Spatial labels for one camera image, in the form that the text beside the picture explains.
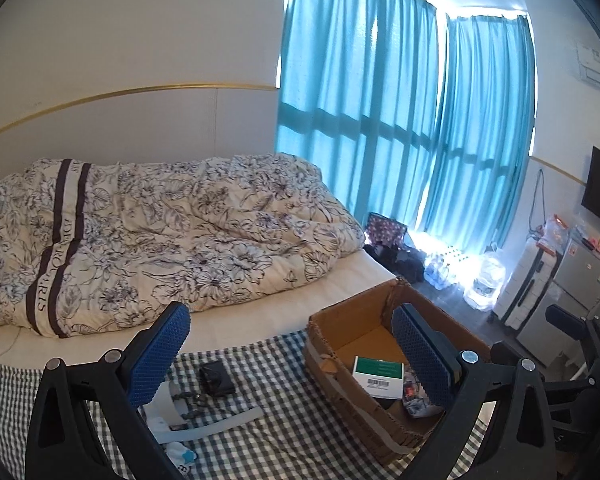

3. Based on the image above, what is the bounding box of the black wallet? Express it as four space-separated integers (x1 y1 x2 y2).
199 361 236 396

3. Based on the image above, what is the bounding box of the teal curtain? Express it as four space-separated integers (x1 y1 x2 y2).
274 0 451 241
417 10 537 258

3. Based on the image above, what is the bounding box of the small blue white object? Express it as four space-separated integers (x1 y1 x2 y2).
166 441 199 473

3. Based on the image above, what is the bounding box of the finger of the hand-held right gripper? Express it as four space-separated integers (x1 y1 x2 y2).
490 341 600 403
546 305 600 361

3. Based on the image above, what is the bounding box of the green checkered cloth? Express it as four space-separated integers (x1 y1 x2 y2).
0 330 491 480

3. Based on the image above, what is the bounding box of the dark wall cable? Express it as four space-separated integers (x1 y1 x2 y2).
529 169 547 235

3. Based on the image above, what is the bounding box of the white curved plastic strip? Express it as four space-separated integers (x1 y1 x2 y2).
162 406 263 445

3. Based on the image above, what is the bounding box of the large clear water jug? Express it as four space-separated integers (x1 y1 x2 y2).
462 252 507 311

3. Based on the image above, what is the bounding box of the white air conditioner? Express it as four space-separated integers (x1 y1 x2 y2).
575 42 600 96

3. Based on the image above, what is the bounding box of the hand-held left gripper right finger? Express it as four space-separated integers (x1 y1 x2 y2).
391 303 558 480

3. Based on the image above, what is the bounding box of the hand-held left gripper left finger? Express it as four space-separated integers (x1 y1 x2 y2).
24 302 192 480

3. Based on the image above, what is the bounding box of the brown cardboard box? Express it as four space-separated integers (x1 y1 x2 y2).
302 277 493 467

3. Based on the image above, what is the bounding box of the silver mini fridge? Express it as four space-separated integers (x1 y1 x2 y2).
520 240 600 366

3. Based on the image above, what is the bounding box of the pack of water bottles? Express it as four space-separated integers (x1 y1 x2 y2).
422 245 473 289

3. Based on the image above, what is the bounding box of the black bag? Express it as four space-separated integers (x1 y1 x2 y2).
365 245 427 284

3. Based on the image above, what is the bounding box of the clear plastic bag red trim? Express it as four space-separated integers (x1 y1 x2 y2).
539 214 570 252

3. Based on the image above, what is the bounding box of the floral duvet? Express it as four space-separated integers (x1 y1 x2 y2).
0 152 366 338

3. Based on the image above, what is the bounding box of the white suitcase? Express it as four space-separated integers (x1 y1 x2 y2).
495 237 563 331

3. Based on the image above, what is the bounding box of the crumpled white printed packet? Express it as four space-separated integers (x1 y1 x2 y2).
402 380 443 418

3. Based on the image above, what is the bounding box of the green and white box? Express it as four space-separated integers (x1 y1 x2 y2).
351 356 407 401

